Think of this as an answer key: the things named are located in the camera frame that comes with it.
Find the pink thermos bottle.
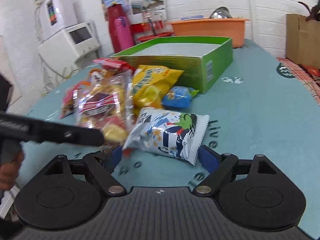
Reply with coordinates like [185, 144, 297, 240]
[114, 16, 135, 50]

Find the steel bowl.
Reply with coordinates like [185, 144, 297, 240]
[209, 7, 232, 19]

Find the red checkered snack pack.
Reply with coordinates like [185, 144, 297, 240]
[93, 57, 136, 73]

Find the glass pitcher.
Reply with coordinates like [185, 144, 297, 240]
[143, 9, 165, 36]

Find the white water dispenser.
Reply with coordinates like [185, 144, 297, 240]
[39, 22, 100, 79]

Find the red plastic basket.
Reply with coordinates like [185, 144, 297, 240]
[137, 31, 174, 43]

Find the red thermos jug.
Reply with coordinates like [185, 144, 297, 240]
[107, 4, 131, 54]

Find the small blue snack pack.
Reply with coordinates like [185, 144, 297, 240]
[162, 86, 199, 109]

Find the dark red plant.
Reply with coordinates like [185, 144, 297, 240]
[298, 0, 320, 22]

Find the brown cardboard box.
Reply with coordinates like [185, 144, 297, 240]
[285, 14, 320, 69]

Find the clear Danco galette bag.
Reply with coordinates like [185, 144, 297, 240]
[73, 70, 133, 145]

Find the green cardboard box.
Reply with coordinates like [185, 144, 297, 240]
[112, 36, 233, 94]

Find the orange plastic basin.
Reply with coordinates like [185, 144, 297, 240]
[169, 18, 248, 48]

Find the person left hand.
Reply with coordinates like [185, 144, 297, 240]
[0, 150, 24, 191]

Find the orange clear snack pack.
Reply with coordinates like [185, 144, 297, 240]
[60, 80, 91, 119]

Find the yellow chips bag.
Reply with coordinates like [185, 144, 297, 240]
[132, 64, 184, 109]

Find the white blue snack pack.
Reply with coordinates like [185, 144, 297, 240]
[123, 107, 209, 166]

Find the plaid cloth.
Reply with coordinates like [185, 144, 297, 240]
[277, 57, 319, 105]

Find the white water purifier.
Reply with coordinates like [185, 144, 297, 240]
[40, 0, 78, 41]

